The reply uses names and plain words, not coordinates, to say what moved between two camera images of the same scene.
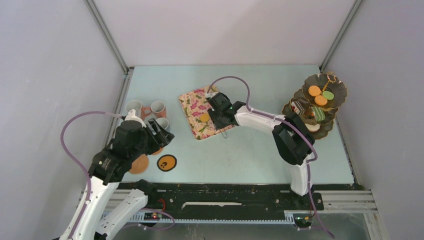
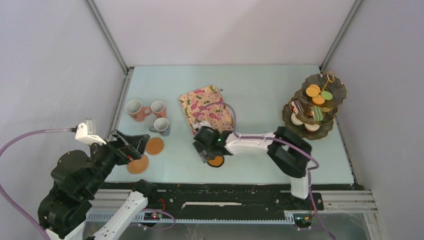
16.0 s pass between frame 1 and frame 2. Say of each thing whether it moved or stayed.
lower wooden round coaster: stayed
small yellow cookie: moved
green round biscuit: stayed
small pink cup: stayed
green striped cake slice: stayed
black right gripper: moved
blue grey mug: stayed
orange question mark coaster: moved
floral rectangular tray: stayed
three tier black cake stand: stayed
